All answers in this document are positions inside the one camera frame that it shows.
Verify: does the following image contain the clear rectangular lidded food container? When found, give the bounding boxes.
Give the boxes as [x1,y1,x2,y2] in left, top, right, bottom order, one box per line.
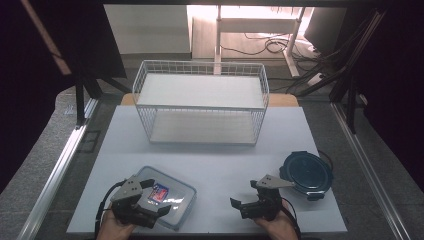
[132,165,198,231]

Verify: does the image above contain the thin black cable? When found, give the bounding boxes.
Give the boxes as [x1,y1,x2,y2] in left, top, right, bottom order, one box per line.
[317,149,334,172]

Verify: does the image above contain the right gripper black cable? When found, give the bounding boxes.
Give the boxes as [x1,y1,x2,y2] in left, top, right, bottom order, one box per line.
[281,198,303,240]

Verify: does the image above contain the person's right hand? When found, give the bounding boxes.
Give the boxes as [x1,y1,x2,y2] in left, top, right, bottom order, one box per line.
[254,199,299,240]

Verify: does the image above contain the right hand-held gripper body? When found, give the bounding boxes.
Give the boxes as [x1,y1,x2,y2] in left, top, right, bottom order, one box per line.
[239,174,296,222]

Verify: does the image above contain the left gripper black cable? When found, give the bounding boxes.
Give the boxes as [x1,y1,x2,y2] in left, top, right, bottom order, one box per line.
[94,179,126,240]

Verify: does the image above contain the person's left hand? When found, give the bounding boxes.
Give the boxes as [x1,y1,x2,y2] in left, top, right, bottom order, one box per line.
[96,211,136,240]

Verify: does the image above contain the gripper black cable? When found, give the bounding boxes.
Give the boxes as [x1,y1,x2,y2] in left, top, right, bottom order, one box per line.
[94,179,126,240]
[281,198,303,240]

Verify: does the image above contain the aluminium rail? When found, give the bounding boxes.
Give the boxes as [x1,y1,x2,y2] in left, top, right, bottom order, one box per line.
[16,98,101,240]
[329,101,413,240]

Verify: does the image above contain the white cabinet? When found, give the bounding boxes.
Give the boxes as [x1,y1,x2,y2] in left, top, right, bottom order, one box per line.
[103,4,193,56]

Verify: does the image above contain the white wire basket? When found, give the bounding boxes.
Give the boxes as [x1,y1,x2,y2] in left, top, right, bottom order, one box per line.
[132,59,270,147]

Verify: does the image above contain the black floor cables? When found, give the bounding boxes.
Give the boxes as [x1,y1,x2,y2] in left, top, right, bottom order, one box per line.
[220,31,323,65]

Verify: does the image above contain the white power strip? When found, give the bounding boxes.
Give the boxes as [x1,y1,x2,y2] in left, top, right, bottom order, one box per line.
[305,72,325,87]

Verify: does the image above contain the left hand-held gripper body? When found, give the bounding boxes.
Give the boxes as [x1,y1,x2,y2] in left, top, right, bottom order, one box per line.
[109,175,160,230]

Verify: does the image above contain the white desk frame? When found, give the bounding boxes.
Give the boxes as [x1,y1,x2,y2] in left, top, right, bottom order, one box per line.
[214,4,307,78]

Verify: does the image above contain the dark round lidded food container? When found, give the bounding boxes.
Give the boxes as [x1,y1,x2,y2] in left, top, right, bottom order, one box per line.
[279,150,334,202]

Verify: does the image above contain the white table mat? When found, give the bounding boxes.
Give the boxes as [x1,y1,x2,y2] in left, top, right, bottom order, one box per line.
[66,104,348,234]

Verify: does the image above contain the black metal stand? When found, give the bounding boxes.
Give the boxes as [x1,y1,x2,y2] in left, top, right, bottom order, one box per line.
[73,64,133,130]
[295,9,388,135]

